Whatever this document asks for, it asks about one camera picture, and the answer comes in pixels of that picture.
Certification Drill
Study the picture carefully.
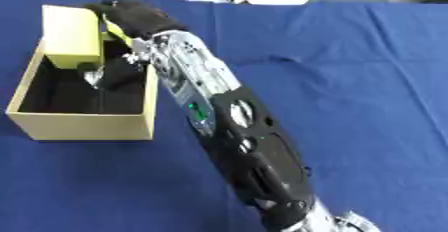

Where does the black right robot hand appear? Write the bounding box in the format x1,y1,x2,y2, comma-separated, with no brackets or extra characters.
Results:
84,0,189,91

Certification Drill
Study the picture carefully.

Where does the yellow green block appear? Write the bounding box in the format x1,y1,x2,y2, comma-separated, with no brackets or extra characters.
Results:
101,16,137,48

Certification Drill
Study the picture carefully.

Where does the tan cardboard box black inside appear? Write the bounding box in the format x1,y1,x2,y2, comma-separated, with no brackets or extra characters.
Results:
5,4,161,142

